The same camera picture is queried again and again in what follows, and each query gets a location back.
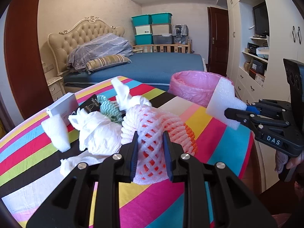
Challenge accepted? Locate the white foam block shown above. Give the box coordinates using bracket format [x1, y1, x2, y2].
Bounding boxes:
[206, 77, 247, 130]

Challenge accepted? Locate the white foam cone piece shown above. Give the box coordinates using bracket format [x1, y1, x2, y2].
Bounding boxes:
[41, 114, 71, 152]

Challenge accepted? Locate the pink foam fruit net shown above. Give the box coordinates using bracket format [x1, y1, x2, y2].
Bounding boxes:
[121, 105, 193, 185]

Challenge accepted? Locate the white pink card box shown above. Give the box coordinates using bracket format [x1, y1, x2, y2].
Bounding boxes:
[46, 92, 79, 126]

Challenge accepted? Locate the black small product box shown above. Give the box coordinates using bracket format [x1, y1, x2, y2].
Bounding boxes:
[79, 94, 101, 113]

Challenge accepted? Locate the pink lined trash bin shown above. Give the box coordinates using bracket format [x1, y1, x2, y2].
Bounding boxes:
[168, 70, 234, 108]

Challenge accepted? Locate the right hand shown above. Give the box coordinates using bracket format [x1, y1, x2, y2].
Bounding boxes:
[275, 151, 304, 174]

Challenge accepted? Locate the colourful striped table cloth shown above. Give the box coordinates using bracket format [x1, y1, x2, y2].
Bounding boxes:
[0, 76, 255, 228]

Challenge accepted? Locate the orange foam fruit net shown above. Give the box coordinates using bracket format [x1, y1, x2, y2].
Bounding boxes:
[184, 123, 198, 155]

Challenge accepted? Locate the white crumpled tissue paper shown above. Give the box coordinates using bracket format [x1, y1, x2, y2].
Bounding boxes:
[60, 109, 122, 177]

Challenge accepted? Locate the black television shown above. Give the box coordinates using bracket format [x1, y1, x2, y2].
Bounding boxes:
[253, 2, 269, 38]

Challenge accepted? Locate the dark wooden door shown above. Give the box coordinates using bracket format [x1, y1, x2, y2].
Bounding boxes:
[207, 7, 229, 77]

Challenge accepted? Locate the white built-in wardrobe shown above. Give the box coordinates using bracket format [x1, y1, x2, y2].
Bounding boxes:
[225, 0, 304, 191]

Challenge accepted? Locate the blue mattress bed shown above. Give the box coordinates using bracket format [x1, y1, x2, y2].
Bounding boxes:
[63, 52, 205, 91]

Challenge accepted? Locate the teal zigzag wrapper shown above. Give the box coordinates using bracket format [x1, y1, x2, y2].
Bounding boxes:
[97, 94, 123, 124]

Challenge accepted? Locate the black white checkered bag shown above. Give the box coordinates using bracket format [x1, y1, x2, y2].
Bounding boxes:
[171, 24, 189, 36]

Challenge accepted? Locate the grey translucent storage bin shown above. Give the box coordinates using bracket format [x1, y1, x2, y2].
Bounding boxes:
[153, 33, 173, 44]

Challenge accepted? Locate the beige storage box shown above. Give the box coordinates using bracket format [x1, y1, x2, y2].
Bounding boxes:
[151, 23, 172, 35]

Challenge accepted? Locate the cream bedside table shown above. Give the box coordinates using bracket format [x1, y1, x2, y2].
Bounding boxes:
[47, 77, 65, 101]

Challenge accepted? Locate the teal storage bin upper right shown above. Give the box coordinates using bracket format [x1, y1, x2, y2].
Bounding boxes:
[151, 12, 173, 24]

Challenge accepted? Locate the teal storage bin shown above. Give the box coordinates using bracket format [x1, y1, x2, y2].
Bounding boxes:
[151, 12, 173, 24]
[135, 33, 153, 45]
[131, 14, 152, 27]

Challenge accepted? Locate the teal storage bin lower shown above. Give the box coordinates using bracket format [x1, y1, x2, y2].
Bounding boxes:
[135, 33, 153, 45]

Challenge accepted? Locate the white storage box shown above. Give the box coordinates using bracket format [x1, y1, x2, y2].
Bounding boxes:
[135, 25, 153, 35]

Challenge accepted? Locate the teal storage bin upper left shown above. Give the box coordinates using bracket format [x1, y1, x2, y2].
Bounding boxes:
[131, 14, 152, 27]

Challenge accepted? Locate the gold striped cushion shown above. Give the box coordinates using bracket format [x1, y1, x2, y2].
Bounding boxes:
[85, 54, 131, 74]

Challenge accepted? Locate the grey striped pillow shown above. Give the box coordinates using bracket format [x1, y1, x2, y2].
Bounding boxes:
[66, 33, 133, 72]

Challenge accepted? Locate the beige tufted headboard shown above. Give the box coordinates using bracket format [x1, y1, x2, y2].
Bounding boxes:
[47, 16, 125, 76]

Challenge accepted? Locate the wooden crib rail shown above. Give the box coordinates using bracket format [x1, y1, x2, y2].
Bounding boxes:
[132, 41, 193, 54]

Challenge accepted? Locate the red wooden door frame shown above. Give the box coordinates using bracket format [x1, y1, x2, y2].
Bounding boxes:
[4, 0, 53, 120]

